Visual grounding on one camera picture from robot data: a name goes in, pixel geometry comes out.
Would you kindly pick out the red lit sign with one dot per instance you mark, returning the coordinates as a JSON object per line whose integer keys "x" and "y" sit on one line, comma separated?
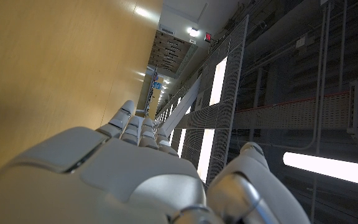
{"x": 208, "y": 37}

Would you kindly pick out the round ceiling lamp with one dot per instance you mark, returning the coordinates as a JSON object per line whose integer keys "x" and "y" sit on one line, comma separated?
{"x": 193, "y": 32}

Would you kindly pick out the ceiling tube light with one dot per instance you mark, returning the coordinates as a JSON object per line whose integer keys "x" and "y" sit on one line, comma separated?
{"x": 331, "y": 169}

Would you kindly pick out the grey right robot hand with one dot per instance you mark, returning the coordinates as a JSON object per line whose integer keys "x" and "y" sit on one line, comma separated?
{"x": 120, "y": 174}

